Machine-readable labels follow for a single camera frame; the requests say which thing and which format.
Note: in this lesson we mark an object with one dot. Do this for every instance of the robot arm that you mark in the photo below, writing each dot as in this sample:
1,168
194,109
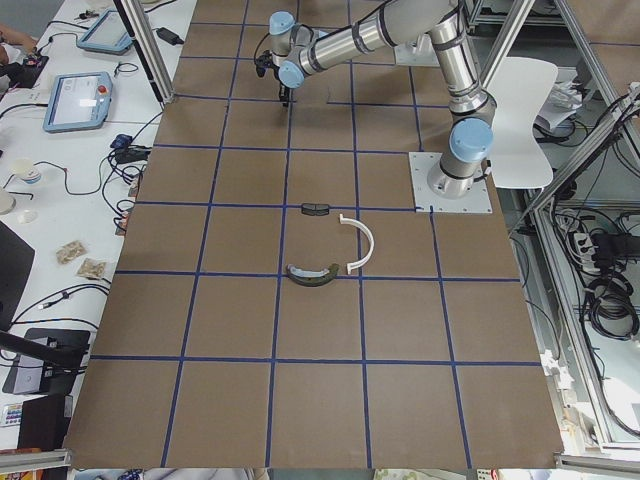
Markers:
412,29

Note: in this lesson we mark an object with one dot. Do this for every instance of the green curved brake shoe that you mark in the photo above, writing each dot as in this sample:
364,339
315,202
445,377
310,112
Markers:
312,278

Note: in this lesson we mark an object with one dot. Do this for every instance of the black brake pad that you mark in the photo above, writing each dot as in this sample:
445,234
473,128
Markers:
315,209

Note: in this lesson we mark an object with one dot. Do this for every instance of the blue teach pendant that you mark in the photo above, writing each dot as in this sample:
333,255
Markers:
107,35
79,101

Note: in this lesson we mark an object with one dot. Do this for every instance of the dark checkered pouch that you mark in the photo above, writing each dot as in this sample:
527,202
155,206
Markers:
121,141

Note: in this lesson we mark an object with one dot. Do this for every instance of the black power adapter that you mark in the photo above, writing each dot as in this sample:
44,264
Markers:
169,36

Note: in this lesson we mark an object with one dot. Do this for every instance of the aluminium frame post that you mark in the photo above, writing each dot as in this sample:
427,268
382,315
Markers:
139,30

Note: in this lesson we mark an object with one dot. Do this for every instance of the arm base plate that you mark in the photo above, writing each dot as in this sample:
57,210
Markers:
434,192

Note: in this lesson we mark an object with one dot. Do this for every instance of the white curved plastic part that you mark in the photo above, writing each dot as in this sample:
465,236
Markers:
367,243

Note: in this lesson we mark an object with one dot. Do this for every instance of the blue teach pendant near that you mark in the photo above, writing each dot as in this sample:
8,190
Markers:
79,101

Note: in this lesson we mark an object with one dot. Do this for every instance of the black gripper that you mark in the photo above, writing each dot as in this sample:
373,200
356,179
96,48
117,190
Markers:
284,93

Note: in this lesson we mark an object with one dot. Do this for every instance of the white chair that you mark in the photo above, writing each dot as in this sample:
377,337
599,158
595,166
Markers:
520,87

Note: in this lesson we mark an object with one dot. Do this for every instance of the blue teach pendant far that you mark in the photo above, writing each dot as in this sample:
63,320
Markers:
107,35

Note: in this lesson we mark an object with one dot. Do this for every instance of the black monitor stand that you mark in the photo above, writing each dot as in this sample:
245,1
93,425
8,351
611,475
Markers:
47,360

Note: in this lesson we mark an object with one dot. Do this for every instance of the white paper cup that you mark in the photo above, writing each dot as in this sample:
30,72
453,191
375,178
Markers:
26,170

